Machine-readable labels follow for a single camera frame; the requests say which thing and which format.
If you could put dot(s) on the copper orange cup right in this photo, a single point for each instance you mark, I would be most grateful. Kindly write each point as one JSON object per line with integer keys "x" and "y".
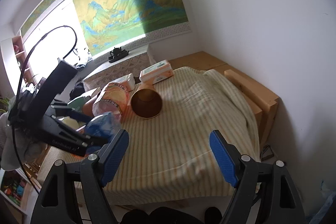
{"x": 146, "y": 102}

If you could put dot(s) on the tissue pack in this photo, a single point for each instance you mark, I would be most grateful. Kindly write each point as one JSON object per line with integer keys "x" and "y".
{"x": 127, "y": 81}
{"x": 156, "y": 73}

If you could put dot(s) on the tissue pack right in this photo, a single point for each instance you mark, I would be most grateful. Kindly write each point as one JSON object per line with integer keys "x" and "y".
{"x": 156, "y": 73}

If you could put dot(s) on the striped tablecloth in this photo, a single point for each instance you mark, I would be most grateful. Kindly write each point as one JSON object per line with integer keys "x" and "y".
{"x": 169, "y": 156}

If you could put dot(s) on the black teapot set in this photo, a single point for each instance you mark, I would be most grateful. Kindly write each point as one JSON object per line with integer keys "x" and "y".
{"x": 117, "y": 54}

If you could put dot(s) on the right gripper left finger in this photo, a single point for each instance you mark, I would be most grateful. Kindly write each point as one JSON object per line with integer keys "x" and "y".
{"x": 57, "y": 200}

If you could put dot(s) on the tissue pack middle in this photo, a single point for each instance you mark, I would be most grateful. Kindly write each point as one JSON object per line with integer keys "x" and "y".
{"x": 127, "y": 81}

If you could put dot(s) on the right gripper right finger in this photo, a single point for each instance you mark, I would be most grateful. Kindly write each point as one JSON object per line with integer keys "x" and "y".
{"x": 269, "y": 184}

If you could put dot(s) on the pink plastic cup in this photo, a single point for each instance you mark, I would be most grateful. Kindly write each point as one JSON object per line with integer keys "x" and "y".
{"x": 113, "y": 98}

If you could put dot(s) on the white cylindrical cup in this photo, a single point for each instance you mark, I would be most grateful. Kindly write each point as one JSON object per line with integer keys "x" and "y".
{"x": 72, "y": 123}

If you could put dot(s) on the black bag on floor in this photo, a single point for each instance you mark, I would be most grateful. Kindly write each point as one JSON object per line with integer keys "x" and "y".
{"x": 77, "y": 91}

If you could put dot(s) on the lace covered low table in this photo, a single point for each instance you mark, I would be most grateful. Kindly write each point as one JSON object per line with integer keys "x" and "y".
{"x": 134, "y": 63}

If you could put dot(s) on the white bookshelf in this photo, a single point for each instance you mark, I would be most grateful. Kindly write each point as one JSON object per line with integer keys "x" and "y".
{"x": 13, "y": 56}

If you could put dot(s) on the blue Arctic Ocean cup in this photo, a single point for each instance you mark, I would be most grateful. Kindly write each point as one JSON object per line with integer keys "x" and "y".
{"x": 105, "y": 126}

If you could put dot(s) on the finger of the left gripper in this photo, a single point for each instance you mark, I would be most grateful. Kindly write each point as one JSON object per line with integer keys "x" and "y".
{"x": 66, "y": 111}
{"x": 83, "y": 138}

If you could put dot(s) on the orange cup left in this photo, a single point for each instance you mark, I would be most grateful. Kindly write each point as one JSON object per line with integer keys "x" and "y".
{"x": 90, "y": 108}

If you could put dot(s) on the landscape painting roller blind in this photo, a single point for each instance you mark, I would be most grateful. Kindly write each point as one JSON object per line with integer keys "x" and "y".
{"x": 112, "y": 23}

